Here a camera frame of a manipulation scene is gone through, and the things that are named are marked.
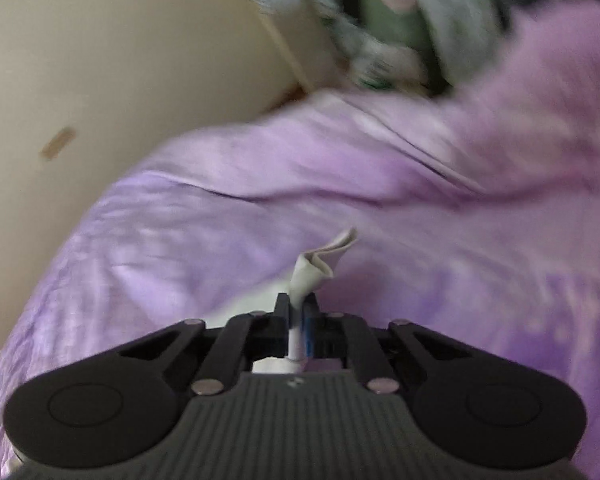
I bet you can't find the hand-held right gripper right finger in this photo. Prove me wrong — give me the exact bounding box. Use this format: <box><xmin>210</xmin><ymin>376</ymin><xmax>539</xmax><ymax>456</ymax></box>
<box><xmin>300</xmin><ymin>294</ymin><xmax>475</xmax><ymax>395</ymax></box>

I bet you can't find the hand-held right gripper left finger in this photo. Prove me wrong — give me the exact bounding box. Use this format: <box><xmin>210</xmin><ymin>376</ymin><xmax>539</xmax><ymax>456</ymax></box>
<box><xmin>117</xmin><ymin>292</ymin><xmax>294</xmax><ymax>396</ymax></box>

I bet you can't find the white t-shirt with teal lettering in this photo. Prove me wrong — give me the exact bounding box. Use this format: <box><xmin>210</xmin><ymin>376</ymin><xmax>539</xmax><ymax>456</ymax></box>
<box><xmin>200</xmin><ymin>227</ymin><xmax>359</xmax><ymax>376</ymax></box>

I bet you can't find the purple bed sheet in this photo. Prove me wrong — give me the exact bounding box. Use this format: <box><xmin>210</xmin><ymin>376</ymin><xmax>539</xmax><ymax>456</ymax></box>
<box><xmin>0</xmin><ymin>85</ymin><xmax>600</xmax><ymax>480</ymax></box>

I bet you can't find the white green patterned cloth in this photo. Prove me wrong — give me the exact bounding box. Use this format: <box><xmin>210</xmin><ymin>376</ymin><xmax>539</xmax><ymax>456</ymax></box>
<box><xmin>287</xmin><ymin>0</ymin><xmax>431</xmax><ymax>93</ymax></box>

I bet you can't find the purple blanket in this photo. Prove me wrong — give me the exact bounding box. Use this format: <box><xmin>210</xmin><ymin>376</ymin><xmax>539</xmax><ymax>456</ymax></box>
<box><xmin>325</xmin><ymin>0</ymin><xmax>600</xmax><ymax>211</ymax></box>

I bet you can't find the grey cloth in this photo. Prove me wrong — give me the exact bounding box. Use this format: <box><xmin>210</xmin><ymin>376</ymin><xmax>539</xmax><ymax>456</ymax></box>
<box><xmin>415</xmin><ymin>0</ymin><xmax>508</xmax><ymax>88</ymax></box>

